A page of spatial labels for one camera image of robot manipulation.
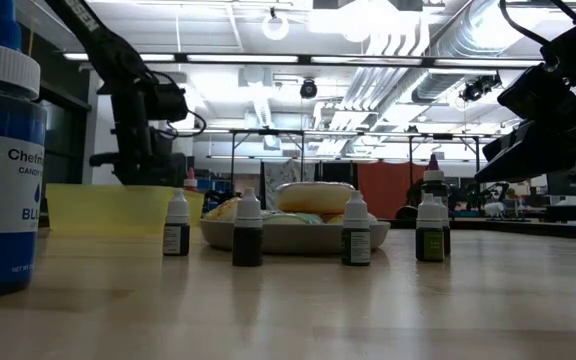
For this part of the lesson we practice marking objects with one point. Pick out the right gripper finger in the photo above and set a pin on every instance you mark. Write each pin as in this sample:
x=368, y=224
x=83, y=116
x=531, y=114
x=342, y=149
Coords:
x=543, y=145
x=528, y=171

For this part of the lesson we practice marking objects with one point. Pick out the patterned background cloth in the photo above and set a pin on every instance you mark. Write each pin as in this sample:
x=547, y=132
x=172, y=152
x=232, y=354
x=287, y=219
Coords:
x=283, y=172

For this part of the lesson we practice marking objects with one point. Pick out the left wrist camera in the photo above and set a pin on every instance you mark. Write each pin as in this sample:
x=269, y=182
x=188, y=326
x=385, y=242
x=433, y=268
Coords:
x=165, y=102

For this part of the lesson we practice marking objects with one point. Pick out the black background ceiling camera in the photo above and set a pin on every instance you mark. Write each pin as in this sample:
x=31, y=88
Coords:
x=475, y=90

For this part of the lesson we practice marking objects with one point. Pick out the yellow plastic tray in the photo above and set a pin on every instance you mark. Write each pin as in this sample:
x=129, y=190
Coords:
x=93, y=210

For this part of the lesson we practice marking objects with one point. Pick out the blue candy color bottle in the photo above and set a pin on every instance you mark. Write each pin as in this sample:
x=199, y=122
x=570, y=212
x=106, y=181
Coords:
x=3, y=175

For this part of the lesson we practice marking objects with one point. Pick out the black aluminium table frame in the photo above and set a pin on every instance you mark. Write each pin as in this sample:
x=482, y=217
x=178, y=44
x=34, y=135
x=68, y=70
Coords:
x=518, y=229

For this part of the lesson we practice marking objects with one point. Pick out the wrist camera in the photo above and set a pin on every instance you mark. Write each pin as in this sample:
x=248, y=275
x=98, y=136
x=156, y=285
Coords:
x=533, y=95
x=165, y=102

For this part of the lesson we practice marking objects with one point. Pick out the orange background panel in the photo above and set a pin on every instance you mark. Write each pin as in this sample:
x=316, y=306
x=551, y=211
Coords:
x=383, y=190

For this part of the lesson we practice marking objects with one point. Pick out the black background monitor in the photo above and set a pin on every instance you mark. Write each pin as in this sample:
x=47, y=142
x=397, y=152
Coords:
x=570, y=180

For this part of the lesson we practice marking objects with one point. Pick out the brown food coloring dropper bottle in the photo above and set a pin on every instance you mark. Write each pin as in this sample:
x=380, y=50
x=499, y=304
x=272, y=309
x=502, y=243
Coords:
x=247, y=245

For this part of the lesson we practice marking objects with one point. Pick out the silver ceiling duct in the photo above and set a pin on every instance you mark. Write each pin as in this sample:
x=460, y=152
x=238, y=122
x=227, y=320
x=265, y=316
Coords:
x=468, y=35

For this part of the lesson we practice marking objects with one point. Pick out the dark food coloring dropper bottle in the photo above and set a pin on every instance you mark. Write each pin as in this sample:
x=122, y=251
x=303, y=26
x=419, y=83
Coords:
x=176, y=240

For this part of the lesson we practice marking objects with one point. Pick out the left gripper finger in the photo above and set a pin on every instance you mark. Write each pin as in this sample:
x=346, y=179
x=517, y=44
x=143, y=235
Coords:
x=170, y=170
x=125, y=170

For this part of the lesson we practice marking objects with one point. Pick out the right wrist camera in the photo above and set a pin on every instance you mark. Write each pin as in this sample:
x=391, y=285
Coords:
x=533, y=95

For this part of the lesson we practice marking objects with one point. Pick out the black overhead camera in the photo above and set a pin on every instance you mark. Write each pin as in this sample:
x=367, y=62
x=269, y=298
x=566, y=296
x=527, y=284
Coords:
x=308, y=90

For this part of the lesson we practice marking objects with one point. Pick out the black overhead light bar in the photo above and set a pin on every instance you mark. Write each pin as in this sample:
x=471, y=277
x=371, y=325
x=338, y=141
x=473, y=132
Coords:
x=248, y=58

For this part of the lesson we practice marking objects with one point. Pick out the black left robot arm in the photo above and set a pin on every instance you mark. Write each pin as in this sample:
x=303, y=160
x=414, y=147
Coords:
x=103, y=45

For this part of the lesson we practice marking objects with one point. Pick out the lime food coloring dropper bottle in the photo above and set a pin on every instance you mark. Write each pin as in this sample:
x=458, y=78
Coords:
x=429, y=245

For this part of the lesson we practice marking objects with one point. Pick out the gray plate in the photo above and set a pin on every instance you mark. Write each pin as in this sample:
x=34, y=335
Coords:
x=293, y=240

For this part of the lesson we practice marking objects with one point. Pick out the mint drizzled donut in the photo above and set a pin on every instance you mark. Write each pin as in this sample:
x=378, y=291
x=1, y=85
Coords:
x=288, y=218

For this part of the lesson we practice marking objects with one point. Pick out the green food coloring dropper bottle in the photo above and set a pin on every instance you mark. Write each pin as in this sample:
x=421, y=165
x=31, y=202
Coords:
x=355, y=245

